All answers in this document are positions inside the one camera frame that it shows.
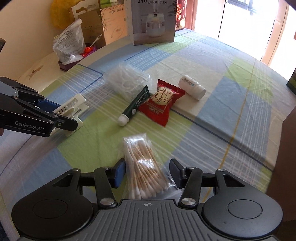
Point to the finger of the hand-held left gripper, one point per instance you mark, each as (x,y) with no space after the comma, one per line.
(67,124)
(49,104)

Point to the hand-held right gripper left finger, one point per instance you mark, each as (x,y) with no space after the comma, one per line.
(119,173)

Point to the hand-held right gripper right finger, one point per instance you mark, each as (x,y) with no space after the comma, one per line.
(177,173)

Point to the white plastic clip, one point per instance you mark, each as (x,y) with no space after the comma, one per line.
(74,102)

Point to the bag of cotton swabs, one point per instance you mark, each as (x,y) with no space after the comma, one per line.
(143,166)

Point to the dark green tube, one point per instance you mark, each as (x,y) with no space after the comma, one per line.
(136,104)

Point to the red snack packet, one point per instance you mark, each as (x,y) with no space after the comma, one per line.
(159,102)

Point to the translucent floss pick box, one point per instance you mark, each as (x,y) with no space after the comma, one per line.
(127,78)

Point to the small white bottle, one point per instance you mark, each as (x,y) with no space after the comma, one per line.
(192,87)

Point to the brown cardboard storage box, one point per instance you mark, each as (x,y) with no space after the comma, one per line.
(284,162)

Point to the desktop with checked cloth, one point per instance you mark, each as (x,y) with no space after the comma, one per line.
(219,115)

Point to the cream printed bedsheet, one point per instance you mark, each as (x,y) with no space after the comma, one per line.
(39,67)

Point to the purple box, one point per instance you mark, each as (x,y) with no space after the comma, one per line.
(67,66)

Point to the small red toy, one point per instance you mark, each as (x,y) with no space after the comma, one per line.
(87,51)

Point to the clear plastic bag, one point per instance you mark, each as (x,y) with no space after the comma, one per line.
(68,41)

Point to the white pen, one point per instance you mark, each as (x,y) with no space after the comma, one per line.
(95,40)

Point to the yellow plastic bag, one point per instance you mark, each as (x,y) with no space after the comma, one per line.
(61,14)

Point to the light printed flat cardboard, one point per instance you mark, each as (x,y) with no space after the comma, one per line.
(113,25)

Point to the green tissue packs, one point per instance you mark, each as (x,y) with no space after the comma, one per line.
(111,2)

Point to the white humidifier box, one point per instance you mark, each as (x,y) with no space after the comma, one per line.
(150,23)

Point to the dark red gift box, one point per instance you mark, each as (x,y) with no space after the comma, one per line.
(181,14)

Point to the pink curtain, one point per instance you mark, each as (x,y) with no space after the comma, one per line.
(193,14)

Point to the glass balcony door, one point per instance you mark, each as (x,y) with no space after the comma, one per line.
(242,20)

